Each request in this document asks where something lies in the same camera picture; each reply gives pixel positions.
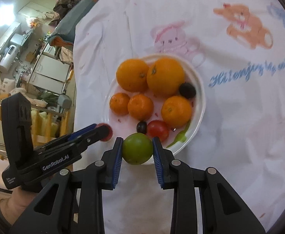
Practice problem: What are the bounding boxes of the person's left hand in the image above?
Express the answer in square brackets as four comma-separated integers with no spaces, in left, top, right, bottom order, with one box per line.
[0,186,42,225]

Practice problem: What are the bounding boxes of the round green fruit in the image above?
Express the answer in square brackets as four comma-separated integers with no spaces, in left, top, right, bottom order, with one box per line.
[122,133,154,165]

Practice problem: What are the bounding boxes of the grey plastic stool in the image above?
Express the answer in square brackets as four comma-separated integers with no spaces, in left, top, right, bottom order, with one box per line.
[58,95,72,109]

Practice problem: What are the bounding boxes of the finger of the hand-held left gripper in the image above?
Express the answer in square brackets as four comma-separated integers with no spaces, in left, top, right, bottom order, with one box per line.
[71,126,107,152]
[67,124,98,140]

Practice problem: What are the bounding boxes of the small mandarin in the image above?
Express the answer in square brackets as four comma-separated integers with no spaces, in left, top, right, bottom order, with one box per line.
[127,94,154,121]
[161,96,193,128]
[109,93,131,116]

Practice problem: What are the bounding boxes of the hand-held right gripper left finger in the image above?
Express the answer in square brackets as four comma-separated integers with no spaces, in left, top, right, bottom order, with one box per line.
[8,137,124,234]

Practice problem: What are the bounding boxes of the blue-grey orange cushion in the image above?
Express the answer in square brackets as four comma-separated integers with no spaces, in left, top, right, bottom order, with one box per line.
[47,0,104,47]

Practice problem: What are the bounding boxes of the large dark grape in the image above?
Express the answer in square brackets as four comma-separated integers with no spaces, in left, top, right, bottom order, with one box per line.
[180,82,196,99]

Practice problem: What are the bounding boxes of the red cherry tomato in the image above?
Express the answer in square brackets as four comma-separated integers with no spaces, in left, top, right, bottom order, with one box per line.
[147,120,170,142]
[95,123,113,142]

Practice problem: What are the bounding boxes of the yellow wooden rack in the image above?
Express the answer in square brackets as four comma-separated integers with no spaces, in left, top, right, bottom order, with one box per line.
[30,107,70,147]

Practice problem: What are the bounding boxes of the white cartoon printed sheet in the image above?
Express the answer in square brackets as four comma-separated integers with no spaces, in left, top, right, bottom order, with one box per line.
[73,0,285,234]

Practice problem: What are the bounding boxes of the white cabinet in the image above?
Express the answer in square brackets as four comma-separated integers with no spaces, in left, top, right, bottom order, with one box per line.
[27,46,73,95]

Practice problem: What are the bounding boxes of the white round plate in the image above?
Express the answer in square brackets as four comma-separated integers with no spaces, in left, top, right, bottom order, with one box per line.
[103,54,206,157]

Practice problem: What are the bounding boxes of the small dark grape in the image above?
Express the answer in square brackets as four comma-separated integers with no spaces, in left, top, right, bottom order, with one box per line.
[136,121,148,134]

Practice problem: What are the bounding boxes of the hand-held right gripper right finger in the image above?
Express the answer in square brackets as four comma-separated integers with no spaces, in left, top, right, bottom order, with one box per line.
[152,137,266,234]

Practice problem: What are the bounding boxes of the large orange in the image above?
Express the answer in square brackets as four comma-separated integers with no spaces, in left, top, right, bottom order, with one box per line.
[147,57,185,97]

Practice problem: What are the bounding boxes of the medium orange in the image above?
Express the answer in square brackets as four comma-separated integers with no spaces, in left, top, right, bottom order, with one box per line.
[116,58,150,92]

